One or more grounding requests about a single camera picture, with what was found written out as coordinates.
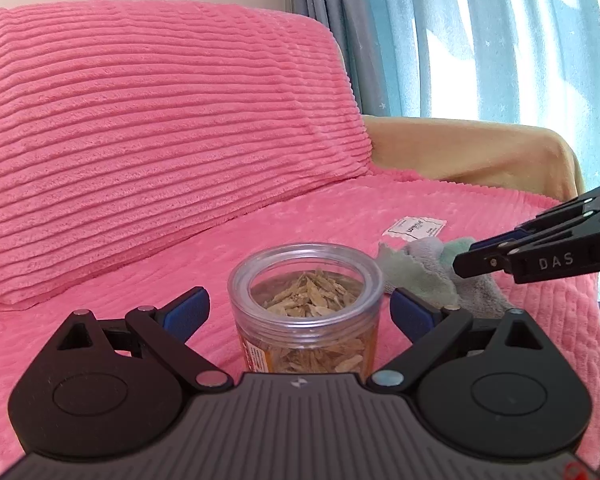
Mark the grey green microfibre cloth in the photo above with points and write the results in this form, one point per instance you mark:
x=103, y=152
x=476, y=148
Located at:
x=425, y=269

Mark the clear jar with orange label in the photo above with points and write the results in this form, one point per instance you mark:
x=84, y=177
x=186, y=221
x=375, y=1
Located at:
x=307, y=308

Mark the blue grey curtain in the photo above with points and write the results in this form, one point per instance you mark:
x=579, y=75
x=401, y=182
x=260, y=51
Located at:
x=526, y=62

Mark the white fabric label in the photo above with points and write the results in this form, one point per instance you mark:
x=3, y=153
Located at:
x=415, y=228

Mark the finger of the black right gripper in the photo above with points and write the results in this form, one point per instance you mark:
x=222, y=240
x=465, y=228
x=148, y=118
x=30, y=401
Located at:
x=529, y=255
x=579, y=207

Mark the pink corduroy back cushion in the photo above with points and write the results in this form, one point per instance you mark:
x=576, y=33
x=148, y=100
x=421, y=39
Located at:
x=129, y=126

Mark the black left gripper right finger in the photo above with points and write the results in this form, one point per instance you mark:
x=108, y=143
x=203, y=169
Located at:
x=494, y=388

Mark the pink corduroy seat cover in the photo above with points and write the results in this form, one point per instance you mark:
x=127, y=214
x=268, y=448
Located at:
x=355, y=213

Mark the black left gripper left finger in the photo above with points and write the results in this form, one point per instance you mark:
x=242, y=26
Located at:
x=105, y=388

